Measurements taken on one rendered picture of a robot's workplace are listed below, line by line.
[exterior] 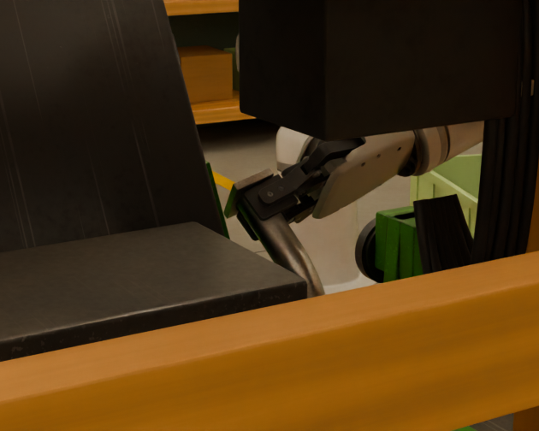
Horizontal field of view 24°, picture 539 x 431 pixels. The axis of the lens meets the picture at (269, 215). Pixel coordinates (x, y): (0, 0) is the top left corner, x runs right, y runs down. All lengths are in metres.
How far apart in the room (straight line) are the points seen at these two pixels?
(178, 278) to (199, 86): 5.85
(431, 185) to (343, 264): 0.54
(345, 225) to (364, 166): 0.74
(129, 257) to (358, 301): 0.25
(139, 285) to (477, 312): 0.25
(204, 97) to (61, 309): 5.93
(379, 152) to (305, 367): 0.45
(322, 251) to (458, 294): 1.10
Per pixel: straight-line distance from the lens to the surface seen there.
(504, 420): 1.51
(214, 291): 0.88
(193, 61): 6.71
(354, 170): 1.13
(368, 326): 0.74
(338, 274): 1.89
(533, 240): 0.98
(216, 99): 6.80
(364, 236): 1.35
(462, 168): 2.53
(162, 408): 0.68
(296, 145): 1.84
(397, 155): 1.17
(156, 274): 0.92
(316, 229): 1.86
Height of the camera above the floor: 1.53
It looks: 16 degrees down
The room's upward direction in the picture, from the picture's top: straight up
